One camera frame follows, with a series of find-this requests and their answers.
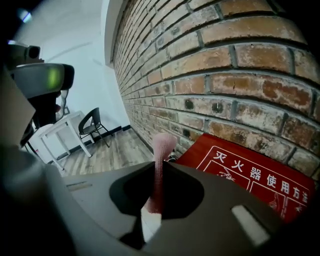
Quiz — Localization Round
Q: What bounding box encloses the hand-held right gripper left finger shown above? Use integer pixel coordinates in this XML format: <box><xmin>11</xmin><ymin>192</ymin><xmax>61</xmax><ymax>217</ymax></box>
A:
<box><xmin>62</xmin><ymin>161</ymin><xmax>157</xmax><ymax>251</ymax></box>

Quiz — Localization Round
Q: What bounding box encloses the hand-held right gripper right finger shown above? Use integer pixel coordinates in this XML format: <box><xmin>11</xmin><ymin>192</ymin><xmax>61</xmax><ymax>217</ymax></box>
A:
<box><xmin>141</xmin><ymin>161</ymin><xmax>297</xmax><ymax>256</ymax></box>

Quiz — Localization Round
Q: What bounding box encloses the pink cloth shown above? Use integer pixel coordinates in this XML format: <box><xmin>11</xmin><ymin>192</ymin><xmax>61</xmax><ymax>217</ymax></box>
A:
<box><xmin>140</xmin><ymin>133</ymin><xmax>177</xmax><ymax>216</ymax></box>

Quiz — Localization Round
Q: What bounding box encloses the red fire extinguisher box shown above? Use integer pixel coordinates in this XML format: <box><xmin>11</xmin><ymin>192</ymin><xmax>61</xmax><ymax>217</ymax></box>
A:
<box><xmin>174</xmin><ymin>132</ymin><xmax>317</xmax><ymax>225</ymax></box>

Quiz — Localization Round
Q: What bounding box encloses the black chair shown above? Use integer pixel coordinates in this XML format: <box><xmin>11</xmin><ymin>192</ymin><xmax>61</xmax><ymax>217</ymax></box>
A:
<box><xmin>77</xmin><ymin>107</ymin><xmax>114</xmax><ymax>149</ymax></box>

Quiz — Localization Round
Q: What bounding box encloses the white table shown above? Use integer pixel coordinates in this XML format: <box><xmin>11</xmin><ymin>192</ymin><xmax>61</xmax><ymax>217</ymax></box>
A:
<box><xmin>37</xmin><ymin>110</ymin><xmax>94</xmax><ymax>171</ymax></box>

